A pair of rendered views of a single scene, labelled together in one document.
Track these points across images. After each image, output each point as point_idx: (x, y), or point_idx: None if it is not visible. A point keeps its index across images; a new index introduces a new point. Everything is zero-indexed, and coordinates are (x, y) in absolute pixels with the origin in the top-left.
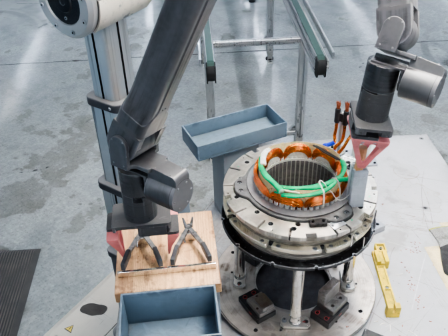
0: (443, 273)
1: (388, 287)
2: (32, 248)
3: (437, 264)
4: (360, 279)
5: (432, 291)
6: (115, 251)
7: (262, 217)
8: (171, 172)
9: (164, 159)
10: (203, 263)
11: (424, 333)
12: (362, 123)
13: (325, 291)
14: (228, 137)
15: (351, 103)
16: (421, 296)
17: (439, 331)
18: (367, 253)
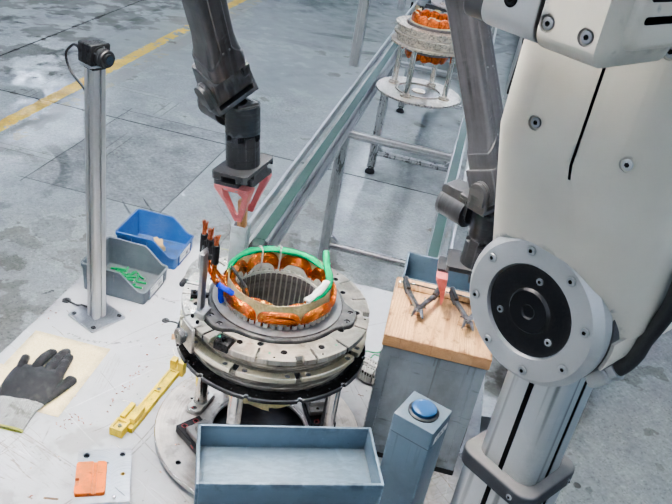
0: (76, 384)
1: (157, 388)
2: None
3: (69, 394)
4: (182, 400)
5: (112, 374)
6: None
7: (340, 286)
8: (459, 182)
9: (464, 192)
10: (410, 283)
11: (163, 350)
12: (263, 158)
13: None
14: (296, 478)
15: (248, 175)
16: (128, 375)
17: (147, 346)
18: (135, 437)
